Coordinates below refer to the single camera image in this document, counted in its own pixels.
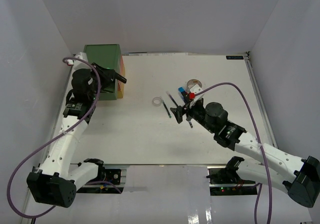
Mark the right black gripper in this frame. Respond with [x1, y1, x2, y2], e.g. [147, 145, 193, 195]
[170, 98, 216, 134]

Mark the green drawer box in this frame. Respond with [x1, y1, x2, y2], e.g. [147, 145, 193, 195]
[83, 44, 122, 101]

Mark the blue highlighter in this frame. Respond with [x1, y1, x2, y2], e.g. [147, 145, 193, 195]
[178, 86, 189, 104]

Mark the green highlighter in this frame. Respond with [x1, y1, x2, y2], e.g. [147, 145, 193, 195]
[106, 69, 127, 84]

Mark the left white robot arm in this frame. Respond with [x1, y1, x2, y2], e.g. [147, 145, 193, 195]
[26, 63, 115, 208]

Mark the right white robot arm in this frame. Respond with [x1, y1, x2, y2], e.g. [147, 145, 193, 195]
[170, 100, 320, 208]

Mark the green pen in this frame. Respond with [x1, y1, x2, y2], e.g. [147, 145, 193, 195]
[161, 97, 172, 119]

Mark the purple pen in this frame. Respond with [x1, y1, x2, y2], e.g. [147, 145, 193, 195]
[166, 91, 179, 107]

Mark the orange cardboard box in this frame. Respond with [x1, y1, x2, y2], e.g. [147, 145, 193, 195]
[118, 56, 125, 91]

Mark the small clear tape roll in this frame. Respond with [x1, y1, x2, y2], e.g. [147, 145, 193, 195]
[152, 96, 163, 107]

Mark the yellow cardboard box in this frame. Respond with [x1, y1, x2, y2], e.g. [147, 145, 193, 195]
[117, 88, 124, 99]

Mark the large white tape roll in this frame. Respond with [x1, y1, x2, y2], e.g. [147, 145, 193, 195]
[186, 79, 203, 89]

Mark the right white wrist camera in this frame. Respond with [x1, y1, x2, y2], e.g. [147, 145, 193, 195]
[187, 84, 204, 108]

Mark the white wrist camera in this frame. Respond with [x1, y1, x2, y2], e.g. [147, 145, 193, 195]
[67, 52, 88, 66]
[187, 84, 204, 108]

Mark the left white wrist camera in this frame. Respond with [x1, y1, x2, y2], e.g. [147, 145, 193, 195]
[67, 52, 88, 66]

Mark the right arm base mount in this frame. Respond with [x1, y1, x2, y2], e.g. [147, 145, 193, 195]
[206, 166, 258, 197]

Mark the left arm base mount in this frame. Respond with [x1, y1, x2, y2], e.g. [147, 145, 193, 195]
[77, 168, 127, 194]

